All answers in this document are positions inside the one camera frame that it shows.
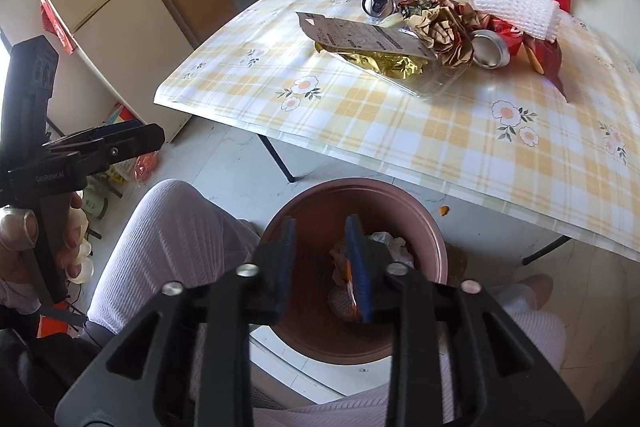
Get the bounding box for clear plastic tray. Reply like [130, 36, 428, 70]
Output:
[342, 55, 471, 98]

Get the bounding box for brown printed paper card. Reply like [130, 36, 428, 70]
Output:
[296, 12, 437, 60]

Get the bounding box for dark red foil wrapper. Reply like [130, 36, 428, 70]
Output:
[523, 34, 566, 98]

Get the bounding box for gold foil wrapper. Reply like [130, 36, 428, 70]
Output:
[314, 42, 432, 80]

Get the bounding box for crushed red soda can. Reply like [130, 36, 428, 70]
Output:
[470, 17, 524, 69]

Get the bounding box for gold brown wrapper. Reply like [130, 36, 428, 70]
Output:
[398, 0, 488, 67]

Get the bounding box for white foam net sleeve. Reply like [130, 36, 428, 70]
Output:
[473, 0, 561, 42]

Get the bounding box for orange snack wrapper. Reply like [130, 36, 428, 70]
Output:
[328, 239, 360, 323]

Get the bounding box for pink round trash bin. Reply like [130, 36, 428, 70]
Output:
[262, 178, 448, 365]

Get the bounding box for person's left hand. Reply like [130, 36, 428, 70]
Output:
[1, 192, 88, 315]

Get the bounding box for person's left leg white trousers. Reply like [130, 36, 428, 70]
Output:
[86, 178, 262, 338]

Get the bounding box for beige refrigerator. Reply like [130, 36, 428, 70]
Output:
[47, 0, 193, 142]

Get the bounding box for yellow plaid floral tablecloth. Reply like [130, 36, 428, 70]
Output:
[155, 0, 639, 259]

